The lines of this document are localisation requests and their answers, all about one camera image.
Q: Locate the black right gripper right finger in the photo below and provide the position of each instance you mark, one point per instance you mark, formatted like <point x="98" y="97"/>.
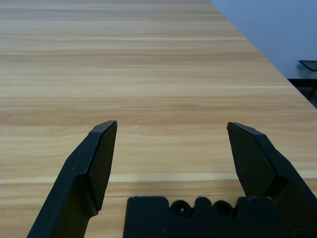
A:
<point x="260" y="161"/>

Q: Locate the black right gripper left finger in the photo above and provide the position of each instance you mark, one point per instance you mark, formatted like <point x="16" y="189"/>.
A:
<point x="74" y="186"/>

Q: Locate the black stand plate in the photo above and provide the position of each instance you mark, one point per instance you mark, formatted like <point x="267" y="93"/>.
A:
<point x="309" y="65"/>

